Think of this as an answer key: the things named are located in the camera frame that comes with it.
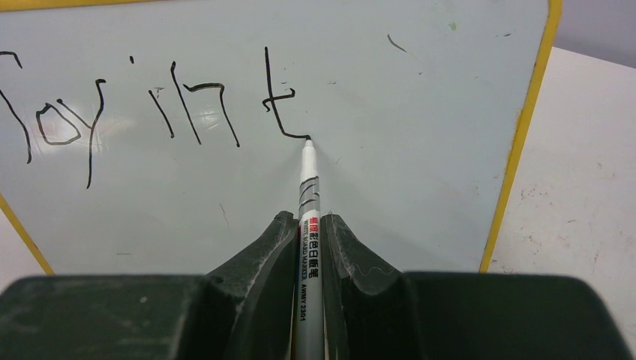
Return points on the yellow framed whiteboard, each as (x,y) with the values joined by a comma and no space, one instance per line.
(164,136)

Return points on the black white marker pen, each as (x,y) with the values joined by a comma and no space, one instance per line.
(308,339)

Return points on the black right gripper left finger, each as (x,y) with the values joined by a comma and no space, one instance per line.
(241,310)

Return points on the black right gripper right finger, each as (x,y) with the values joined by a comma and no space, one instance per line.
(374,311)

